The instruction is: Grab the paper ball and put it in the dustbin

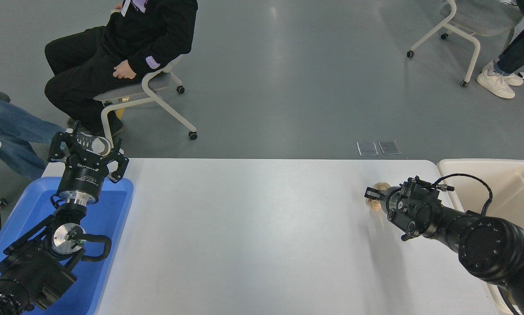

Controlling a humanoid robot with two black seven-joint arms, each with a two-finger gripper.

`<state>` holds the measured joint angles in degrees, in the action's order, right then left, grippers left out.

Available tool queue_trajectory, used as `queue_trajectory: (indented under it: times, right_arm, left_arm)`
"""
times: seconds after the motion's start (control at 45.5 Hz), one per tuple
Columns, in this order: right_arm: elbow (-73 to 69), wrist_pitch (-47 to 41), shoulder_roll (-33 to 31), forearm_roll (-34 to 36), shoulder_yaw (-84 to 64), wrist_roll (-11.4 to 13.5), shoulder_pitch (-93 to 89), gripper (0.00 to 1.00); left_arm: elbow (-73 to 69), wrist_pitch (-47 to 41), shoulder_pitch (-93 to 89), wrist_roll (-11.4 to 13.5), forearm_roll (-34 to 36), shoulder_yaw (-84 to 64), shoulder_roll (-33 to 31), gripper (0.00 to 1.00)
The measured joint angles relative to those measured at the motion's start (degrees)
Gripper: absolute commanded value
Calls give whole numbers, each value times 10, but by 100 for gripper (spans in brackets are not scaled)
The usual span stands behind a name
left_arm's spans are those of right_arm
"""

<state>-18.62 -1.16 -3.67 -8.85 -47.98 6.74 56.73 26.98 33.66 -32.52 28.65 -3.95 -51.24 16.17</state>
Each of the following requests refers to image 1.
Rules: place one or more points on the seated person's left hand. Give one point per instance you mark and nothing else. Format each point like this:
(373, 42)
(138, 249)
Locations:
(125, 70)

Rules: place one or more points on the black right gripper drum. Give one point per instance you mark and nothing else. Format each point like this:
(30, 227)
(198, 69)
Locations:
(389, 201)

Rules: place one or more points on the white shoe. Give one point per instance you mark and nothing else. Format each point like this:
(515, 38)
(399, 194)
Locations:
(513, 78)
(496, 85)

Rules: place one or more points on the blue plastic tray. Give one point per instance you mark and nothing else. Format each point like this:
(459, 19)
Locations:
(108, 214)

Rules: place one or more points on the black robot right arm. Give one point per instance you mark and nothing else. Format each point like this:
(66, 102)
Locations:
(489, 245)

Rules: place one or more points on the white frame grey seat chair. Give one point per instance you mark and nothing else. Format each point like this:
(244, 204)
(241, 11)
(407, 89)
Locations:
(485, 13)
(128, 89)

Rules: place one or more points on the seated person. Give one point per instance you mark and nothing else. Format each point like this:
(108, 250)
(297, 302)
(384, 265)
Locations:
(152, 26)

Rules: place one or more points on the seated person's right hand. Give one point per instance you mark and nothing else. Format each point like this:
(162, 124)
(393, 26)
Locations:
(118, 6)

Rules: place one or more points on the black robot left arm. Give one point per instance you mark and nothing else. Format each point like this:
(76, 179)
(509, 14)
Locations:
(29, 267)

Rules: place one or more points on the person at table edge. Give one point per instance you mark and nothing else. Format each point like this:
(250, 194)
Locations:
(8, 127)

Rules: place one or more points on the white and black sneaker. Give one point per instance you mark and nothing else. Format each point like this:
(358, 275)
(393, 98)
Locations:
(96, 143)

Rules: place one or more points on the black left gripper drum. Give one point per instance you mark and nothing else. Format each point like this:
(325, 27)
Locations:
(82, 177)

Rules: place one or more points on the tan paper ball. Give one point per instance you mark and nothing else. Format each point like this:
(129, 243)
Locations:
(372, 204)

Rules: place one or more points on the clear floor plate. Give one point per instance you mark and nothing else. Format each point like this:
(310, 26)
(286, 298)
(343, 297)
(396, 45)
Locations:
(367, 148)
(389, 148)

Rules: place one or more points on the large pale plastic bin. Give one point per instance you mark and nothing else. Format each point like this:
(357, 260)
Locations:
(520, 188)

